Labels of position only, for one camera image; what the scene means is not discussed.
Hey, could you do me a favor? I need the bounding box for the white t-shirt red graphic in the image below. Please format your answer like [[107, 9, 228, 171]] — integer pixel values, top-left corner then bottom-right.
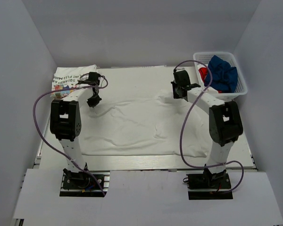
[[197, 65, 221, 94]]

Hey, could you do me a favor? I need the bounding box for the white t-shirt black graphic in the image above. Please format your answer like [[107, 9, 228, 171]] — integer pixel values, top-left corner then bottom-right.
[[79, 90, 212, 158]]

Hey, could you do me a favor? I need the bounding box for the dark blue t-shirt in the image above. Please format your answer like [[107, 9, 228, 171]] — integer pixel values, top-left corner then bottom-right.
[[208, 55, 238, 93]]

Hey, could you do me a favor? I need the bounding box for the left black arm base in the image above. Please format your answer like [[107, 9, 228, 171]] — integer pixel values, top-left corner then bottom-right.
[[59, 169, 110, 198]]

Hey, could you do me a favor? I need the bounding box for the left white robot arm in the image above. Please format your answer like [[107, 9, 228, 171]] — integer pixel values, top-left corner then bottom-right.
[[50, 72, 101, 188]]

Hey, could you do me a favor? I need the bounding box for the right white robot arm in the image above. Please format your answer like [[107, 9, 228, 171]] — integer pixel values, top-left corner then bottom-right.
[[171, 70, 243, 188]]

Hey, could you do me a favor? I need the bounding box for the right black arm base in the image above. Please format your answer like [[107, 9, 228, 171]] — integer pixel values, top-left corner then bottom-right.
[[183, 173, 233, 200]]

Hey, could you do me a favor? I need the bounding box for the folded white cartoon t-shirt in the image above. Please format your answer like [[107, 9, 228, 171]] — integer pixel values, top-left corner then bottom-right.
[[50, 65, 97, 99]]

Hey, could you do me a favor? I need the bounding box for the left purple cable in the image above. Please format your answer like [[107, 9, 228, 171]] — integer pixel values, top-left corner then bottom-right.
[[33, 75, 108, 197]]

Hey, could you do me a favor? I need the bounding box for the purple cable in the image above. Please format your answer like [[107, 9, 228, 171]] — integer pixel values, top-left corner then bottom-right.
[[33, 75, 108, 197], [173, 60, 245, 195]]

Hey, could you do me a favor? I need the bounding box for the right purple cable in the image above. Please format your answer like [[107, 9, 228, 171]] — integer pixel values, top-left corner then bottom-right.
[[173, 60, 245, 195]]

